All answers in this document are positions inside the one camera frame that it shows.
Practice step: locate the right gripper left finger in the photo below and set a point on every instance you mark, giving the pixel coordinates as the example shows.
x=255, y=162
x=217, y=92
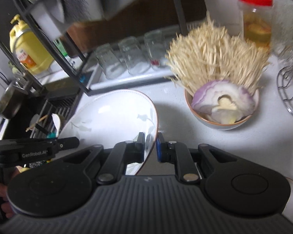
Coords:
x=117, y=159

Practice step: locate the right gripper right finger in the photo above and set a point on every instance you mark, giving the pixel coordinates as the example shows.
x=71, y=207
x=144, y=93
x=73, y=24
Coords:
x=183, y=158

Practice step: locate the left hand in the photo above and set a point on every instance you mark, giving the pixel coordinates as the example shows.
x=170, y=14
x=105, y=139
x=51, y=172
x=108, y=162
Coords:
x=6, y=175

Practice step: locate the steel pot in sink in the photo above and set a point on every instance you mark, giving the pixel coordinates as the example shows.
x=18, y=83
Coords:
x=11, y=101

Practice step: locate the bowl with mushrooms and onion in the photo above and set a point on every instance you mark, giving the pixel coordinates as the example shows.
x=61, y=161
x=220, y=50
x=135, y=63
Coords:
x=221, y=119

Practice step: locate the half onion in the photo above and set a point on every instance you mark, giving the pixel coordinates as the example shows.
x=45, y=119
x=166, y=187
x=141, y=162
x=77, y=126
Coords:
x=223, y=95

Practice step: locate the enoki mushroom bunch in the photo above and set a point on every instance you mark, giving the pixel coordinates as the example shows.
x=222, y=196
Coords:
x=209, y=53

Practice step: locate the yellow detergent bottle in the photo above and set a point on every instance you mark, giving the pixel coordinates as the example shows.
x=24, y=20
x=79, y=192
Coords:
x=27, y=48

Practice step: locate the black knife rack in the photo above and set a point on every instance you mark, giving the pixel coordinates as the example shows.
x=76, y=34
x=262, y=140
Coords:
x=50, y=19

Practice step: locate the wooden cutting board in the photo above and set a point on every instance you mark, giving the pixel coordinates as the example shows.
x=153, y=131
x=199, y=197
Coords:
x=140, y=17

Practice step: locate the red lid jar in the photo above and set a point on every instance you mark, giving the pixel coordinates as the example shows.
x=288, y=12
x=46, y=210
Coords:
x=256, y=21

